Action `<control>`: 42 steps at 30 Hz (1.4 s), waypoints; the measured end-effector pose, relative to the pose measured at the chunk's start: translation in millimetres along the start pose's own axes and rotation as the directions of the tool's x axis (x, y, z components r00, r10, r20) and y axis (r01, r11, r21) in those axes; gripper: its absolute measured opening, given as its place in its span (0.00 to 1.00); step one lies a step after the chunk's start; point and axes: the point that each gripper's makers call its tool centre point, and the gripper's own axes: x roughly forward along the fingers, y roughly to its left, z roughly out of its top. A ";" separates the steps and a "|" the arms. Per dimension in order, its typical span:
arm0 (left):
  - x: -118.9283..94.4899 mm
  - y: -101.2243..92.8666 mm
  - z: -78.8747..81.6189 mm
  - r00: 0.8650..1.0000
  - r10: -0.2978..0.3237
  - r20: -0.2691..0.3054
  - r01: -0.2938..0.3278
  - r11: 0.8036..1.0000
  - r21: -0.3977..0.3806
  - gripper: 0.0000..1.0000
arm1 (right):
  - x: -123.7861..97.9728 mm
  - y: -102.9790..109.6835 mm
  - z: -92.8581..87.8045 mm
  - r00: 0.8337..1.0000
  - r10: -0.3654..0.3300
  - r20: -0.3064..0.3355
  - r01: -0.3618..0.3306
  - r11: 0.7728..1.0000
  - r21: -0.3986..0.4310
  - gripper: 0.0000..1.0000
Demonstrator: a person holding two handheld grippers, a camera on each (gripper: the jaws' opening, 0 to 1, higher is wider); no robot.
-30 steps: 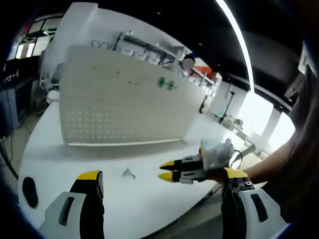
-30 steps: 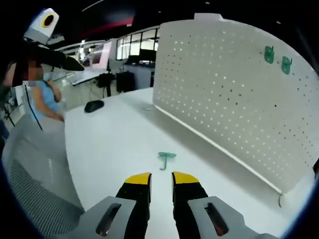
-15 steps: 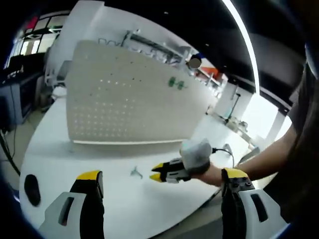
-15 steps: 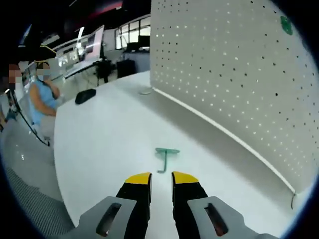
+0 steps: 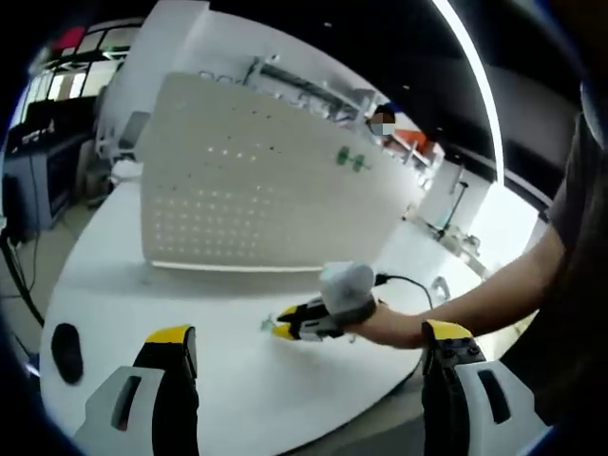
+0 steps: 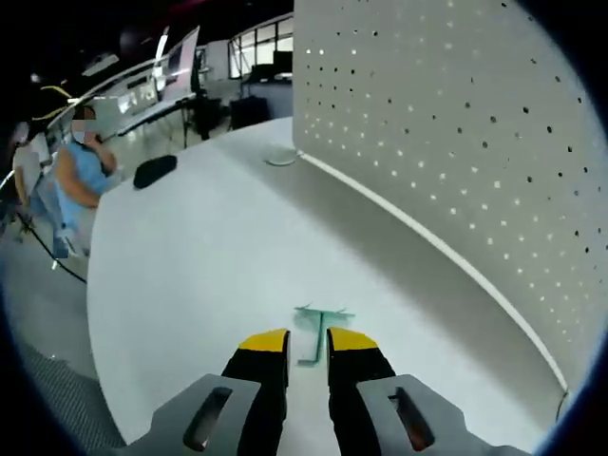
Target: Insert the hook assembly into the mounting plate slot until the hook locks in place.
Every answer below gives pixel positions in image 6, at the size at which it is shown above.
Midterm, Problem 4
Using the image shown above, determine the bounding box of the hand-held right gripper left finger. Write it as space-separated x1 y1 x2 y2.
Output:
116 327 292 456

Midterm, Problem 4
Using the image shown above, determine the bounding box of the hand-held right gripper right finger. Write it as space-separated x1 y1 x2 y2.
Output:
325 326 507 456

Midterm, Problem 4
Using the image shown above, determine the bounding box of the green hook assembly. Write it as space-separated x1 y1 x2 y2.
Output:
293 303 356 368

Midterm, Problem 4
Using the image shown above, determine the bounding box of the white perforated mounting plate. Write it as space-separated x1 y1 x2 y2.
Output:
263 0 602 424

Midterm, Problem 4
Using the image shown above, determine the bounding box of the black oval object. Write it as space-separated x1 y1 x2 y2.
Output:
132 155 180 190

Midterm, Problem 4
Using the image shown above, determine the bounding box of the black low cabinet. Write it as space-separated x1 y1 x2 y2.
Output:
230 97 272 132

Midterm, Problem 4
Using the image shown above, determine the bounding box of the black office chair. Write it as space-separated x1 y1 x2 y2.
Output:
182 92 224 142

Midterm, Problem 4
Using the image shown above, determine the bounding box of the white pink display board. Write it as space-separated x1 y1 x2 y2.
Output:
156 26 200 104

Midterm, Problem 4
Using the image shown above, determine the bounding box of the black cable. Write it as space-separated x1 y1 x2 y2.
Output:
16 208 89 285

